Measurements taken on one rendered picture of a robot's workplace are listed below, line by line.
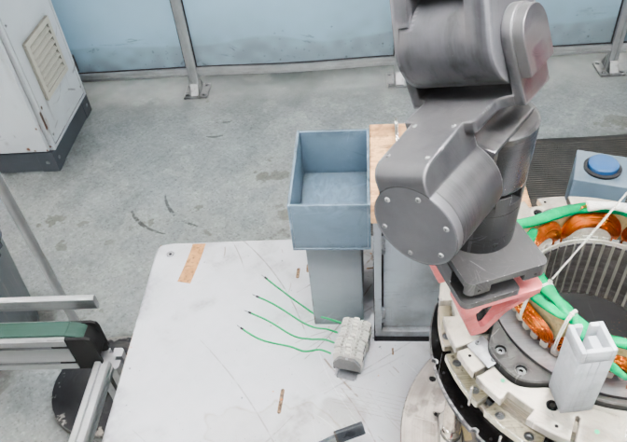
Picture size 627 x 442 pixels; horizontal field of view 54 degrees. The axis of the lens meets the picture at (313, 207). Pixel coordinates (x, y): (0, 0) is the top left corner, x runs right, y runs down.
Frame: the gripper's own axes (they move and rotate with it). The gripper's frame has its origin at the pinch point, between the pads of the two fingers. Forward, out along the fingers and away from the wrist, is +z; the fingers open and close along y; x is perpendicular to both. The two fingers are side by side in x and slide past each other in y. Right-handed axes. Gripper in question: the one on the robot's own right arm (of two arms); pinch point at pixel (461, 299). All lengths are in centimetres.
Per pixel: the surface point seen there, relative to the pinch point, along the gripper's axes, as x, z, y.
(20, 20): -68, 63, -219
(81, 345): -45, 45, -42
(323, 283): -4.6, 29.5, -29.2
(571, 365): 5.6, 0.9, 8.2
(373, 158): 5.0, 11.4, -33.5
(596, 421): 8.0, 7.2, 10.7
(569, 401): 5.9, 5.2, 9.2
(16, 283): -79, 99, -116
